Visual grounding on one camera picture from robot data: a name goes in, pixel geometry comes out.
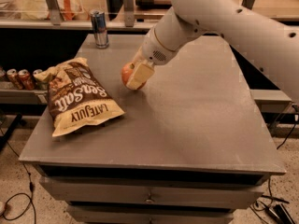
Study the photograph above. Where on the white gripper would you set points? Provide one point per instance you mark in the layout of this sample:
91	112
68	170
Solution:
152	51

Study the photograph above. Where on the red apple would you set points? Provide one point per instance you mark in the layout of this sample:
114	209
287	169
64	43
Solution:
126	72

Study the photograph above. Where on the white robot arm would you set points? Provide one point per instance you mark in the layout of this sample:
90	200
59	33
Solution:
269	45

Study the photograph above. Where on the brown sea salt chip bag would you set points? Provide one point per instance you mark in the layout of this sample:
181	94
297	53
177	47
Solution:
75	97

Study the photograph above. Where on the orange white bag behind glass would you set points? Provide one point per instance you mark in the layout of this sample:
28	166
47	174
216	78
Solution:
69	9

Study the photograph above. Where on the yellow bag behind glass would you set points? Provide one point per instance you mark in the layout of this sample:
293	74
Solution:
34	10

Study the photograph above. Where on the silver blue energy drink can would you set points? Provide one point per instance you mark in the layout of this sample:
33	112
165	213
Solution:
98	21

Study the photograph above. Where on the orange soda can right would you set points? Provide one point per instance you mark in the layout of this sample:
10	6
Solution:
26	79

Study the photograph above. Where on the orange soda can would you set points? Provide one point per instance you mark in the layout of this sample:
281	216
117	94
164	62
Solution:
12	75
26	79

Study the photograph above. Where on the orange soda can left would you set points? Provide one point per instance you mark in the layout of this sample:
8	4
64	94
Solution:
12	75

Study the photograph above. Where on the upper grey drawer with knob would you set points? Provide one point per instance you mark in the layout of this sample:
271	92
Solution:
95	190

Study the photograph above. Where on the grey side shelf left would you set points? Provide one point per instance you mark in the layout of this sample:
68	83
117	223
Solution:
9	94

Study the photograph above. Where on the lower grey drawer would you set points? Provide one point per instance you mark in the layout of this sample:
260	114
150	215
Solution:
126	215

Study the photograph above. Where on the black power adapter on floor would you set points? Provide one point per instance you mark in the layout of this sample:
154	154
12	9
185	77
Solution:
279	214

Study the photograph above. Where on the grey metal bracket middle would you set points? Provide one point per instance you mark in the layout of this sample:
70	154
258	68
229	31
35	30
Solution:
129	17

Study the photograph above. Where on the grey metal bracket left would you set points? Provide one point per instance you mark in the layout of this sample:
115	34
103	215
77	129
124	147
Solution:
54	11

